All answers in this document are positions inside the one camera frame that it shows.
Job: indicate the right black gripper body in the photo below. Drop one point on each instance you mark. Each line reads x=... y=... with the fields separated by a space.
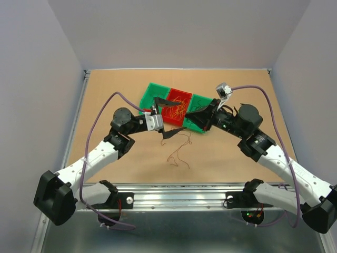
x=224 y=120

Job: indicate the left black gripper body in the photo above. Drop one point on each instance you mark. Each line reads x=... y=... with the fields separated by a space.
x=138 y=127

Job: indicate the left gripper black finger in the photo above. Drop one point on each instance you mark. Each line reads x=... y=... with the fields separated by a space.
x=161 y=103
x=172 y=132

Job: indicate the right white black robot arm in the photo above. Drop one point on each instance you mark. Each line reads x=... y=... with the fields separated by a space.
x=314 y=199

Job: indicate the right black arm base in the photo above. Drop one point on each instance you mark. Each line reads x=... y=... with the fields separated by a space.
x=244 y=198

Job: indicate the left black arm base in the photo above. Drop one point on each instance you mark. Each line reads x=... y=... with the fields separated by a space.
x=121 y=200

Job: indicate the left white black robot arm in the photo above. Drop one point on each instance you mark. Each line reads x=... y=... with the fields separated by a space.
x=59 y=194

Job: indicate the near green plastic bin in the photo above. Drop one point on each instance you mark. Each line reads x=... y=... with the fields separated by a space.
x=153 y=90

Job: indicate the green plastic bin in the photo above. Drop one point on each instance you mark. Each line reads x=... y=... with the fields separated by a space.
x=153 y=90
x=196 y=102

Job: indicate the far green plastic bin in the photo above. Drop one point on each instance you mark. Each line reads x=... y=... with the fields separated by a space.
x=196 y=102

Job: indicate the red plastic bin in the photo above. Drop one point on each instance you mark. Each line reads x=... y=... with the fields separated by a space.
x=175 y=115

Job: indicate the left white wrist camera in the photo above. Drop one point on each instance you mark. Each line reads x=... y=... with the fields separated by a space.
x=154 y=122

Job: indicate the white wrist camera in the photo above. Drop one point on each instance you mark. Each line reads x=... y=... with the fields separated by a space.
x=224 y=91
x=154 y=122

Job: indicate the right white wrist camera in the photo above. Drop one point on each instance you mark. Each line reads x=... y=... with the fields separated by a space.
x=224 y=91

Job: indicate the aluminium frame rail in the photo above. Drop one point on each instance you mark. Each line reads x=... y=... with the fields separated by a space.
x=179 y=183

